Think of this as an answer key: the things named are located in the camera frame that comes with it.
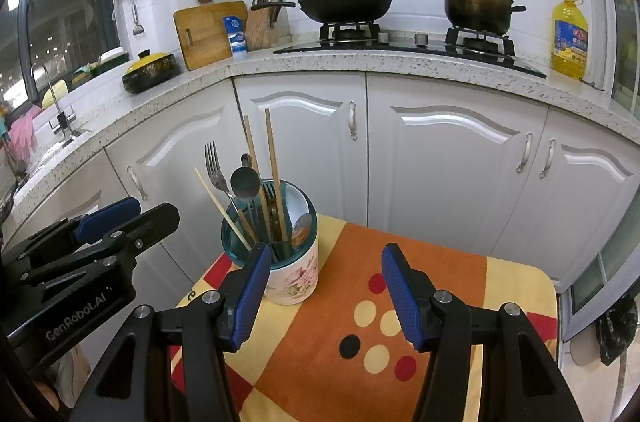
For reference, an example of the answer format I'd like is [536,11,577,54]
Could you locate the pink rubber gloves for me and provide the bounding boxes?
[7,105,43,163]

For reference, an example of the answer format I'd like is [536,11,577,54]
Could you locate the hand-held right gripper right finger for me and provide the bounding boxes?
[381,243,583,422]

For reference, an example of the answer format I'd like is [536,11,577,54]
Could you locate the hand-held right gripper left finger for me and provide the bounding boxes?
[75,242,273,422]

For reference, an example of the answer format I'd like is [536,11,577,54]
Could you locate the silver fork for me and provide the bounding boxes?
[204,141,256,243]

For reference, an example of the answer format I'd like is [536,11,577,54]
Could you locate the yellow cloth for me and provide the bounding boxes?
[41,80,68,109]

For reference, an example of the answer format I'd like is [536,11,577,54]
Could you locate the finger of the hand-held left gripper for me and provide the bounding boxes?
[30,196,142,253]
[102,202,181,255]

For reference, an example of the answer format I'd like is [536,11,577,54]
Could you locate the large steel spoon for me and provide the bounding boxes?
[230,167,261,243]

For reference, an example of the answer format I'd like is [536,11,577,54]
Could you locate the wooden cutting board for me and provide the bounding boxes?
[173,0,249,72]

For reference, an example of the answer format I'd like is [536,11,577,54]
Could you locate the black wok with lid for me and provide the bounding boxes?
[250,0,395,24]

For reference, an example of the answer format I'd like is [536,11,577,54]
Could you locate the small steel spoon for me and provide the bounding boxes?
[290,213,312,248]

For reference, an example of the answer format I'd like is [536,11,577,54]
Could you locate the speckled stone countertop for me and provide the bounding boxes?
[0,37,640,248]

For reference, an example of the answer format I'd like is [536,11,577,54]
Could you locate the teal-rimmed white utensil holder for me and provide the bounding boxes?
[221,179,320,305]

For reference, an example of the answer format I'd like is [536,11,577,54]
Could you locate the green sponge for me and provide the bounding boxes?
[70,62,101,90]

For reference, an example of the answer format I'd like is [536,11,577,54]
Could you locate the blue and white carton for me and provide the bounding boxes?
[222,16,249,60]

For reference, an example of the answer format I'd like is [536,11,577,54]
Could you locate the orange checked cloth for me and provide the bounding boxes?
[170,213,560,422]

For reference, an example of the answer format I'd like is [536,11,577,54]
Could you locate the white cabinet door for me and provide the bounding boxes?
[10,147,136,253]
[487,105,640,288]
[102,77,251,288]
[232,72,368,228]
[365,72,551,258]

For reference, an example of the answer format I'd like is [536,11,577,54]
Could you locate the bronze stock pot with lid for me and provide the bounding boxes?
[426,0,527,36]

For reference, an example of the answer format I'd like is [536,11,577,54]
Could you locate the white plastic rice spoon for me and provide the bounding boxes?
[274,179,318,233]

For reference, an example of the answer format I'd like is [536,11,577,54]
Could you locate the gold fork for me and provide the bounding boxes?
[262,182,281,243]

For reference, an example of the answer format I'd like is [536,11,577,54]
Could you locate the black trash bag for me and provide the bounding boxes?
[594,295,638,368]

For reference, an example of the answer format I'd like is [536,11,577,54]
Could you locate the dark window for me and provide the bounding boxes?
[0,0,118,113]

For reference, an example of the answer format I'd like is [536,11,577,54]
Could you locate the white framed glass door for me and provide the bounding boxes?
[600,0,640,123]

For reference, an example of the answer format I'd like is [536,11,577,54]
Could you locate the green tray with white soap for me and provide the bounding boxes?
[97,46,130,76]

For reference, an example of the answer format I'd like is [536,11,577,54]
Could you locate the steel faucet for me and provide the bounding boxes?
[31,63,76,138]

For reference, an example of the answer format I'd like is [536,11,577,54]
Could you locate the pale thin chopstick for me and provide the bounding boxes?
[194,167,253,251]

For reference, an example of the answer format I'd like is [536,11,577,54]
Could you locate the black casserole with yellow lid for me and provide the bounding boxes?
[121,50,181,96]

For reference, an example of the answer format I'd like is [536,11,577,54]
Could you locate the wooden knife block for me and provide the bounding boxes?
[245,0,281,52]

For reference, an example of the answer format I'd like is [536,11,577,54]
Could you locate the wooden chopstick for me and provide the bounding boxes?
[264,108,291,243]
[242,115,273,243]

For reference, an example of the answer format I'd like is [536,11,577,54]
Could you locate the black gas stove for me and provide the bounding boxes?
[272,22,548,79]

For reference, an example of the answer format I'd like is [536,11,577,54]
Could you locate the yellow oil bottle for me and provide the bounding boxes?
[551,0,590,80]

